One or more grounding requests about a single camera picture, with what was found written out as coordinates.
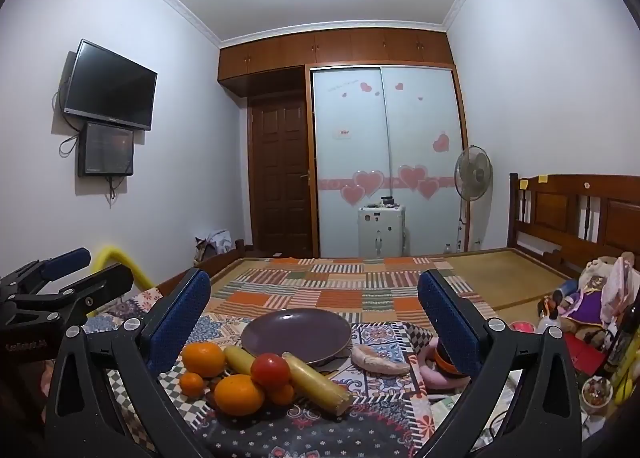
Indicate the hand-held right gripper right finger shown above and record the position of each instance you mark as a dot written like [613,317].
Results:
[445,320]

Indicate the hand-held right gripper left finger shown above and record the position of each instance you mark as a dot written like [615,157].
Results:
[182,319]

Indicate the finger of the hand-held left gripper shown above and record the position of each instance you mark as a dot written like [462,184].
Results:
[65,260]
[100,284]

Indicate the large orange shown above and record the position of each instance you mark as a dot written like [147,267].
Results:
[202,359]
[239,395]

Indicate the small orange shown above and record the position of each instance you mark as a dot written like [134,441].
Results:
[283,395]
[191,384]

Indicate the short greenish banana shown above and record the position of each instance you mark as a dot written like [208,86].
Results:
[239,359]

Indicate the pink shrimp toy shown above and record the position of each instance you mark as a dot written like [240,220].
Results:
[375,360]

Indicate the red tomato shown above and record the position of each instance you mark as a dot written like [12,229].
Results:
[270,371]

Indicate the purple plate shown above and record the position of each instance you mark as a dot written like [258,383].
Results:
[295,333]

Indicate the long yellow banana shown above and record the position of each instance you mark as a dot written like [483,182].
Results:
[316,382]

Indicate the yellow foam tube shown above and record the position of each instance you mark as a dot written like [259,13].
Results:
[120,258]

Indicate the woven bamboo mat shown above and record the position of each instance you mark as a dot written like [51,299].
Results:
[505,273]

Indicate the bag of clothes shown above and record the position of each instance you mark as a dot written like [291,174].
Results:
[215,244]

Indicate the striped patchwork blanket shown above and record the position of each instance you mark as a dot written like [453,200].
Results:
[345,283]

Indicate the white boxy appliance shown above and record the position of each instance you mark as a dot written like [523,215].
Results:
[380,233]

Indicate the small black monitor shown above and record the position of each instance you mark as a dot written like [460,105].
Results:
[106,148]

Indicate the red box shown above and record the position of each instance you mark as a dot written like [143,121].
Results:
[590,355]

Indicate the standing electric fan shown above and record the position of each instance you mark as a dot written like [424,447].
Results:
[472,172]

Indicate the floral printed quilt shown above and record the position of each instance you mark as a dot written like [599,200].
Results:
[300,433]

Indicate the wooden bed headboard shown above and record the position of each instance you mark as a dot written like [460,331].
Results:
[565,208]

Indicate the cup of sweets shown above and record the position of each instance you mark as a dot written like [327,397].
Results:
[597,393]

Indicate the brown wooden door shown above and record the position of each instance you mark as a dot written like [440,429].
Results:
[280,178]

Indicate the black flat television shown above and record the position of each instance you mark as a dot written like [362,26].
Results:
[110,83]

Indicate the yellow bottle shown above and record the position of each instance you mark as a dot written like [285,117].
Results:
[625,363]

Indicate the frosted sliding wardrobe door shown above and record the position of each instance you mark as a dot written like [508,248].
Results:
[425,113]
[347,138]

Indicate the wooden overhead cabinet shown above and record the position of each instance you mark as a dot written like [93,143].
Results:
[330,51]

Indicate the wooden bed rail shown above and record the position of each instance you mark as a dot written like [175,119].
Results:
[215,265]

